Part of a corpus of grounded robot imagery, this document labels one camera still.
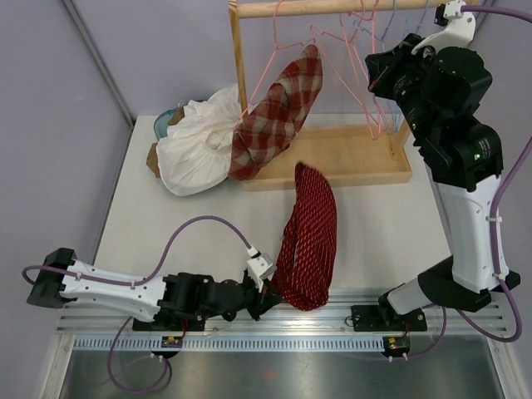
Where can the red plaid skirt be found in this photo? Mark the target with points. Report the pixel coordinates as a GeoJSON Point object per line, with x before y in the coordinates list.
{"type": "Point", "coordinates": [267, 130]}

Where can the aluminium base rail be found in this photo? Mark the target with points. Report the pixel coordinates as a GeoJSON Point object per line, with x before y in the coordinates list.
{"type": "Point", "coordinates": [283, 319]}

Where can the teal plastic tub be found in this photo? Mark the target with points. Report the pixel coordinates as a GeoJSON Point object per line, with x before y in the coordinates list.
{"type": "Point", "coordinates": [162, 123]}

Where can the white shirt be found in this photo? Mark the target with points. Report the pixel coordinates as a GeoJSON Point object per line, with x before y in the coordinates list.
{"type": "Point", "coordinates": [198, 118]}

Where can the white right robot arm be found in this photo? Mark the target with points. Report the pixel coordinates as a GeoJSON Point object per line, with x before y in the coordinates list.
{"type": "Point", "coordinates": [466, 162]}

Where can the red polka dot skirt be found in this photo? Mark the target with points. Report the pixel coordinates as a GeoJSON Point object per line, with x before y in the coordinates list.
{"type": "Point", "coordinates": [307, 256]}

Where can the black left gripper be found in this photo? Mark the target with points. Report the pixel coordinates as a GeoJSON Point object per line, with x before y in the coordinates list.
{"type": "Point", "coordinates": [262, 302]}

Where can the wooden clothes rack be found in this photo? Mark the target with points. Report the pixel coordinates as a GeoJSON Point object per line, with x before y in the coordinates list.
{"type": "Point", "coordinates": [348, 155]}

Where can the brown skirt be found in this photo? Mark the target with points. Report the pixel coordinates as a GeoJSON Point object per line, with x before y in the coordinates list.
{"type": "Point", "coordinates": [152, 157]}

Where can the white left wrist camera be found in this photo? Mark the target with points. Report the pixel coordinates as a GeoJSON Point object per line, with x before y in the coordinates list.
{"type": "Point", "coordinates": [260, 267]}

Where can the blue wire hanger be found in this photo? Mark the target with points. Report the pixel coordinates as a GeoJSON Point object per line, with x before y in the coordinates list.
{"type": "Point", "coordinates": [365, 24]}
{"type": "Point", "coordinates": [413, 24]}

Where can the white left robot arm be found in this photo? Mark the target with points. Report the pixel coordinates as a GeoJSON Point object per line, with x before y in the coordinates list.
{"type": "Point", "coordinates": [175, 302]}

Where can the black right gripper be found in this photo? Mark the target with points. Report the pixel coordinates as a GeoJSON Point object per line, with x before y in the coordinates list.
{"type": "Point", "coordinates": [384, 67]}

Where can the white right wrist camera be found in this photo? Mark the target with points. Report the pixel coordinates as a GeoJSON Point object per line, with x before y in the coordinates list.
{"type": "Point", "coordinates": [458, 32]}

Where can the white ruffled skirt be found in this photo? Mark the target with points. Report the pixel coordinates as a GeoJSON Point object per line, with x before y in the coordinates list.
{"type": "Point", "coordinates": [192, 165]}

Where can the white slotted cable duct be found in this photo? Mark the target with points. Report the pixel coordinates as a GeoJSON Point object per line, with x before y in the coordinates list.
{"type": "Point", "coordinates": [232, 343]}

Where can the pink wire hanger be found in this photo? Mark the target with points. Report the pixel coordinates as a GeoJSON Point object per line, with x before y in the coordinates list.
{"type": "Point", "coordinates": [374, 106]}
{"type": "Point", "coordinates": [276, 47]}
{"type": "Point", "coordinates": [353, 70]}

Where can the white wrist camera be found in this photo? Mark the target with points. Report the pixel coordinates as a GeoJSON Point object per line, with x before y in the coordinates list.
{"type": "Point", "coordinates": [260, 267]}
{"type": "Point", "coordinates": [458, 32]}

